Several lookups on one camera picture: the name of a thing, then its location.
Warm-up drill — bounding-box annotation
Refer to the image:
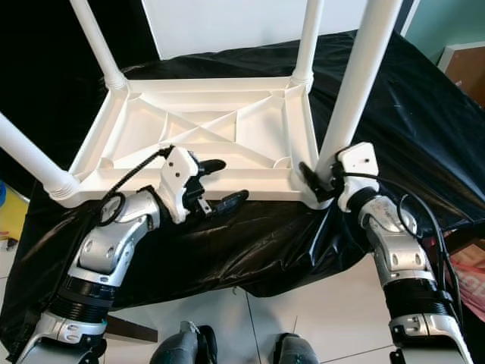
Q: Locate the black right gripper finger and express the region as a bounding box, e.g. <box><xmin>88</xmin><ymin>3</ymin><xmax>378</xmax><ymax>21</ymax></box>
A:
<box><xmin>298</xmin><ymin>162</ymin><xmax>327</xmax><ymax>204</ymax></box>

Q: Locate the white plastic table top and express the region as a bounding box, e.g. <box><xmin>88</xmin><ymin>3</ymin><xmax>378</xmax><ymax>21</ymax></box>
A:
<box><xmin>57</xmin><ymin>74</ymin><xmax>330</xmax><ymax>204</ymax></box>

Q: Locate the pink plastic bag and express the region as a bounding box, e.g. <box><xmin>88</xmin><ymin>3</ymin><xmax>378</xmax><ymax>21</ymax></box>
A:
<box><xmin>451</xmin><ymin>243</ymin><xmax>485</xmax><ymax>319</ymax></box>

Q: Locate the black plastic table cover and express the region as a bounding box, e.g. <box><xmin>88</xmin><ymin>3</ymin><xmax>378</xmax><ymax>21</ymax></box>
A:
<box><xmin>0</xmin><ymin>29</ymin><xmax>485</xmax><ymax>363</ymax></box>

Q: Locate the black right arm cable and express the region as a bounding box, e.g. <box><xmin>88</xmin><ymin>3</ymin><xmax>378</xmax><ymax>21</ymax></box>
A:
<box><xmin>333</xmin><ymin>171</ymin><xmax>463</xmax><ymax>304</ymax></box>

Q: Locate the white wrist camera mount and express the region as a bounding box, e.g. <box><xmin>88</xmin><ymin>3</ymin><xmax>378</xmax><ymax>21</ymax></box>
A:
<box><xmin>159</xmin><ymin>146</ymin><xmax>204</xmax><ymax>224</ymax></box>
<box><xmin>336</xmin><ymin>142</ymin><xmax>380</xmax><ymax>213</ymax></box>

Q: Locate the dark door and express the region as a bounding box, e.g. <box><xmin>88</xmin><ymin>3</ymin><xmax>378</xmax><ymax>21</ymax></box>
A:
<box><xmin>0</xmin><ymin>0</ymin><xmax>160</xmax><ymax>152</ymax></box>

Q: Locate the brown wooden box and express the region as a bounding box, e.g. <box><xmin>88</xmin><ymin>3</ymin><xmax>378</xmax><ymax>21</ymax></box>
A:
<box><xmin>438</xmin><ymin>42</ymin><xmax>485</xmax><ymax>107</ymax></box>

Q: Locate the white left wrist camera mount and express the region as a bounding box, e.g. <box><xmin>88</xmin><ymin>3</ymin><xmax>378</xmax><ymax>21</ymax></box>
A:
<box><xmin>159</xmin><ymin>146</ymin><xmax>204</xmax><ymax>224</ymax></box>

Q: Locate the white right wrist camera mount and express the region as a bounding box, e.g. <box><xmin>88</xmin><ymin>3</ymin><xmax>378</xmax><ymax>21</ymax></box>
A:
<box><xmin>336</xmin><ymin>142</ymin><xmax>380</xmax><ymax>213</ymax></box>

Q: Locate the grey door frame post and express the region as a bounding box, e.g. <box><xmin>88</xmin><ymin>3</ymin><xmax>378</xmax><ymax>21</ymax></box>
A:
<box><xmin>394</xmin><ymin>0</ymin><xmax>421</xmax><ymax>35</ymax></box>

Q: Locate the white plastic table leg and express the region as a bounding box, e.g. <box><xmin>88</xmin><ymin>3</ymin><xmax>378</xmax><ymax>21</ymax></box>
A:
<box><xmin>68</xmin><ymin>0</ymin><xmax>128</xmax><ymax>92</ymax></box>
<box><xmin>317</xmin><ymin>0</ymin><xmax>404</xmax><ymax>183</ymax></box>
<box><xmin>289</xmin><ymin>0</ymin><xmax>325</xmax><ymax>86</ymax></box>
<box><xmin>0</xmin><ymin>114</ymin><xmax>83</xmax><ymax>209</ymax></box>

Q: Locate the brown wooden table beam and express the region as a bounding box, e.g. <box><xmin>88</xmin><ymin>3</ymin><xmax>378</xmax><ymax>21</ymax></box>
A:
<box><xmin>443</xmin><ymin>220</ymin><xmax>485</xmax><ymax>255</ymax></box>

